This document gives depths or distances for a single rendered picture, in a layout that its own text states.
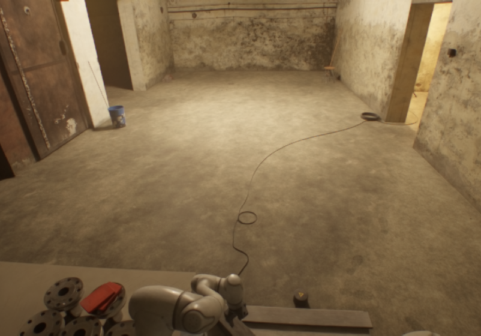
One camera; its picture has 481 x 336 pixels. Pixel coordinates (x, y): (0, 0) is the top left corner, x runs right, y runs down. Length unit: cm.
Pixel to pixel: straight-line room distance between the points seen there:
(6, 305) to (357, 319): 262
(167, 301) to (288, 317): 114
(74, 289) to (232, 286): 125
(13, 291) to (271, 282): 212
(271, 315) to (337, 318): 43
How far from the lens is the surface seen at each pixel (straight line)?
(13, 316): 281
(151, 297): 109
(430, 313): 259
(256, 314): 204
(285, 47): 1104
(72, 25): 604
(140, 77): 891
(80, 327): 215
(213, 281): 158
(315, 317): 207
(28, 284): 299
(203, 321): 101
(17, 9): 531
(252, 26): 1099
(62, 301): 234
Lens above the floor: 190
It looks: 29 degrees down
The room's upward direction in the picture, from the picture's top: 1 degrees counter-clockwise
